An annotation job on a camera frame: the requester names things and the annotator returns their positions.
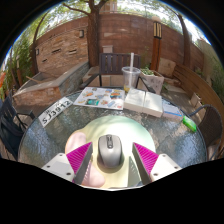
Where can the clear plastic cup with straw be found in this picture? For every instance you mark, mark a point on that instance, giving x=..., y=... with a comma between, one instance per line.
x=130, y=76

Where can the white planter with plants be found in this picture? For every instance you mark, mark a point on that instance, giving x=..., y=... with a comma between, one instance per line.
x=153, y=81

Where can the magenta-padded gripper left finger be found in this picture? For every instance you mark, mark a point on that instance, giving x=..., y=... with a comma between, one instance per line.
x=57, y=164

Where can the grey computer mouse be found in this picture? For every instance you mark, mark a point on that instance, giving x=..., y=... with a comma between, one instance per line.
x=110, y=153

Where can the raised stone planter bed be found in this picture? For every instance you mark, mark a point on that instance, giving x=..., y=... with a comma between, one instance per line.
x=43, y=90

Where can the small white blue booklet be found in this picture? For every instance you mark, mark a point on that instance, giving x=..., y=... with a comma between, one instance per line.
x=172, y=110

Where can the small green object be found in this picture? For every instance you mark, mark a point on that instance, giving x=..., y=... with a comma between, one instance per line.
x=189, y=124

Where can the small dark wall lamp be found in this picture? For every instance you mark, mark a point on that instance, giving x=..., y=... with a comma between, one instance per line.
x=37, y=52

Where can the curved wooden bench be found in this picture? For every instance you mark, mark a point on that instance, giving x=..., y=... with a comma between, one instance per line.
x=196, y=85

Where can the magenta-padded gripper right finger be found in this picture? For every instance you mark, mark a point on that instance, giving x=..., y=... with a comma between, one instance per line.
x=164, y=165

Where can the thick white open book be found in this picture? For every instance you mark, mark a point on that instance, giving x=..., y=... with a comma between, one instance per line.
x=143, y=101

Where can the black slatted garden chair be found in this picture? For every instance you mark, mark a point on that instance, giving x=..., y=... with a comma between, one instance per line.
x=10, y=130

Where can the tilted beige stone slab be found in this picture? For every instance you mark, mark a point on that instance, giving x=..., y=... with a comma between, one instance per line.
x=166, y=66

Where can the pastel round mouse pad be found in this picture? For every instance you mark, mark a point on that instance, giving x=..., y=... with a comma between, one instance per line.
x=113, y=125

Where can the slim straight tree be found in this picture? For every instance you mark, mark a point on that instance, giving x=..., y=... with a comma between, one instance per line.
x=186, y=46

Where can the dark wooden slatted chair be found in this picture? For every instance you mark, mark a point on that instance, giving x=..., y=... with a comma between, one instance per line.
x=111, y=63

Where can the colourful sticker sheet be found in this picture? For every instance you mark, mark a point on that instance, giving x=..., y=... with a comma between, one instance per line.
x=100, y=98

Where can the large dark wall lamp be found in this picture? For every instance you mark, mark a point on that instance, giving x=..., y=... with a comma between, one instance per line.
x=81, y=33

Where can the thin leaning tree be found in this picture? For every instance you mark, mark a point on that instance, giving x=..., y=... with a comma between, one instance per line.
x=33, y=56

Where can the grey wall utility box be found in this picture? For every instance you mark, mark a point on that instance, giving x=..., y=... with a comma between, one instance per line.
x=107, y=49

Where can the wooden garden lamp post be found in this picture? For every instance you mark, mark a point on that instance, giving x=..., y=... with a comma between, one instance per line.
x=155, y=50

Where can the thick forked tree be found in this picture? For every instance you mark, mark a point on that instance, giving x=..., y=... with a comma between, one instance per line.
x=93, y=36

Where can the dark wicker armchair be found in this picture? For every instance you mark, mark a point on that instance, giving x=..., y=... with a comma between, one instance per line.
x=211, y=126

